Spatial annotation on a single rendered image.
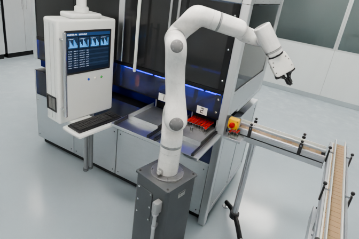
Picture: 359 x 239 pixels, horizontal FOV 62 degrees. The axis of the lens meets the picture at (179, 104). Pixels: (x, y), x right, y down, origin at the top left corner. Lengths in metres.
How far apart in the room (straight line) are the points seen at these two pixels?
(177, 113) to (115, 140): 1.43
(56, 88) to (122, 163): 1.02
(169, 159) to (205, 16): 0.77
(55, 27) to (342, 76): 5.56
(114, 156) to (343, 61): 4.94
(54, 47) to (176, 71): 1.00
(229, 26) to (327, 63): 5.25
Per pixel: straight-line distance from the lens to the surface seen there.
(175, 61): 1.38
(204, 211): 2.62
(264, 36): 1.49
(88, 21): 2.24
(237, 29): 1.44
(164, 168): 1.67
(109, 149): 2.91
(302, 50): 6.59
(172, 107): 1.46
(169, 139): 1.58
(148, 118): 2.28
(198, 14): 1.39
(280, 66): 1.54
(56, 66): 2.18
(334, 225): 1.66
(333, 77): 6.63
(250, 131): 2.23
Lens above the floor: 1.88
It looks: 23 degrees down
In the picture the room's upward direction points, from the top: 8 degrees clockwise
